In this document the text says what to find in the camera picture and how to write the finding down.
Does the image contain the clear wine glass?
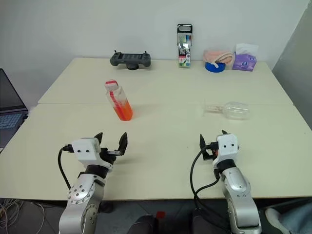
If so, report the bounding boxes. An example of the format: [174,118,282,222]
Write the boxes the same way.
[203,99,252,121]

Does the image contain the person's light blue garment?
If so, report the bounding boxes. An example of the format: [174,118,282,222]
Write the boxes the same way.
[265,204,312,234]

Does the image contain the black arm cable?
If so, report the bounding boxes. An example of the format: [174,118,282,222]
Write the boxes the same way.
[190,142,231,234]
[58,144,74,190]

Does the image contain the dark rounded shape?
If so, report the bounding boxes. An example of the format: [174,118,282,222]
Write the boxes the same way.
[128,214,159,234]

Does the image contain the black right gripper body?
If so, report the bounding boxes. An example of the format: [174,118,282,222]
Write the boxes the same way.
[202,141,219,161]

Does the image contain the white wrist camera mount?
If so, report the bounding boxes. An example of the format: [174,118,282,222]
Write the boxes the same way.
[71,137,102,162]
[212,133,239,167]

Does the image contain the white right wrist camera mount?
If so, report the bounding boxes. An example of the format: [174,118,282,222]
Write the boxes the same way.
[212,133,239,167]

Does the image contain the white floor cables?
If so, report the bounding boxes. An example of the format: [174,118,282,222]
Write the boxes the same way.
[0,198,66,234]

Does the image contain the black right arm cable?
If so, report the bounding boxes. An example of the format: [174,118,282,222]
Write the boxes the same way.
[190,142,231,234]

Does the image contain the dark laptop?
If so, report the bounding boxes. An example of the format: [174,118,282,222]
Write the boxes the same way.
[0,68,30,149]

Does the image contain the black table foot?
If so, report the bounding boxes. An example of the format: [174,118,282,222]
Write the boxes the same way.
[100,201,116,213]

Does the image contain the pink cloth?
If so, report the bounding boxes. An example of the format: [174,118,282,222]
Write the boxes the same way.
[202,48,236,67]

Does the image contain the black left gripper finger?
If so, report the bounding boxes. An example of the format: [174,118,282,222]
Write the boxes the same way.
[117,132,129,156]
[94,132,104,147]

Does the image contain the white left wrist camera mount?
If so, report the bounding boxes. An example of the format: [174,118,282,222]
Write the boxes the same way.
[71,137,102,162]

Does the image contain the purple tissue pack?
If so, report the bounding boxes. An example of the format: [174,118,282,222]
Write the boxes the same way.
[231,43,259,72]

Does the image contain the orange bottle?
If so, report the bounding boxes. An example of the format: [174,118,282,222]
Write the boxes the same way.
[104,79,135,121]

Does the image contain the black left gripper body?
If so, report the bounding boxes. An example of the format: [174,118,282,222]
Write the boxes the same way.
[98,147,122,169]

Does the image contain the marker pen pack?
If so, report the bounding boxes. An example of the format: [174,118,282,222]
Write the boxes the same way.
[176,23,195,69]

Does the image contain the blue tape roll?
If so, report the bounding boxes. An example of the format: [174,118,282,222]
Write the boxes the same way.
[204,61,226,74]

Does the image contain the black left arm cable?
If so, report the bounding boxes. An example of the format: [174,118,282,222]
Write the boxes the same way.
[58,144,74,190]

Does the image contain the dark grey remote controller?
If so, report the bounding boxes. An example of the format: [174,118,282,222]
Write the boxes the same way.
[109,50,152,71]

